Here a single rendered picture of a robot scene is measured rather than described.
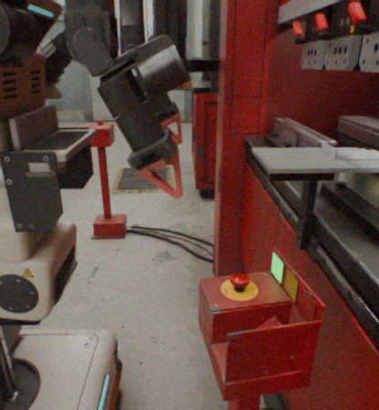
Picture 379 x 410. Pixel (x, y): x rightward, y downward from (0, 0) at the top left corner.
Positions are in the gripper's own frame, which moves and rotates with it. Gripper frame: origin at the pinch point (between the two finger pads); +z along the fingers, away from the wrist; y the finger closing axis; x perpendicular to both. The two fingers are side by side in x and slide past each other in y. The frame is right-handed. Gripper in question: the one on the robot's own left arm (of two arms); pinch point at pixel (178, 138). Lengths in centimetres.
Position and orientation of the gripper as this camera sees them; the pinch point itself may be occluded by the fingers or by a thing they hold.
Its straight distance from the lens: 98.2
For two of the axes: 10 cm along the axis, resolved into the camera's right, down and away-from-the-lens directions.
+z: 4.5, 8.2, 3.6
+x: -8.9, 4.2, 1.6
